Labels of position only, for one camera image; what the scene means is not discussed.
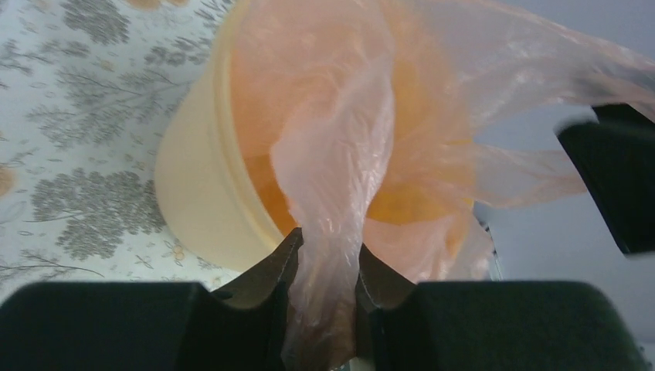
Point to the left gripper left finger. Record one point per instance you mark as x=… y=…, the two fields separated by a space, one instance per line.
x=153 y=325

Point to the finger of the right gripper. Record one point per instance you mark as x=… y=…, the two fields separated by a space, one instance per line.
x=614 y=155

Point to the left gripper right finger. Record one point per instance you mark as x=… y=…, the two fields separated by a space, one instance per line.
x=486 y=325

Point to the yellow plastic trash bin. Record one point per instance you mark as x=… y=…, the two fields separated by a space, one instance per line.
x=209 y=200

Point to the pink plastic trash bag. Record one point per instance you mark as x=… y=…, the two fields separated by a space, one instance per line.
x=359 y=118

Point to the floral patterned table mat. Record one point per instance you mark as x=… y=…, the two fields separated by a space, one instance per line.
x=87 y=91

